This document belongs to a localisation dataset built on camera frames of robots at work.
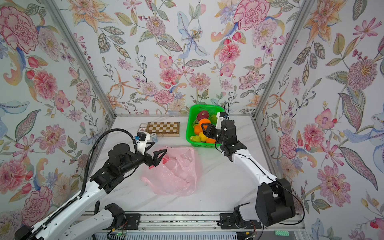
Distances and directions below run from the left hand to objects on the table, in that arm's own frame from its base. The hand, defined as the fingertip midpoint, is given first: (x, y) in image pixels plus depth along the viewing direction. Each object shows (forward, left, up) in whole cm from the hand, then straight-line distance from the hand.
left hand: (161, 148), depth 70 cm
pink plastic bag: (-2, -6, -24) cm, 24 cm away
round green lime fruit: (+28, -29, -9) cm, 41 cm away
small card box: (+34, +22, -25) cm, 48 cm away
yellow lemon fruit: (+22, -22, -21) cm, 37 cm away
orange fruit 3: (+19, -27, -20) cm, 39 cm away
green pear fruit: (+21, -17, -21) cm, 34 cm away
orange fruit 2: (+30, -19, -23) cm, 42 cm away
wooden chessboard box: (+33, +6, -25) cm, 41 cm away
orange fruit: (+18, -21, 0) cm, 28 cm away
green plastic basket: (+48, -17, -20) cm, 55 cm away
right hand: (+16, -21, -2) cm, 27 cm away
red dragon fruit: (+40, -22, -18) cm, 50 cm away
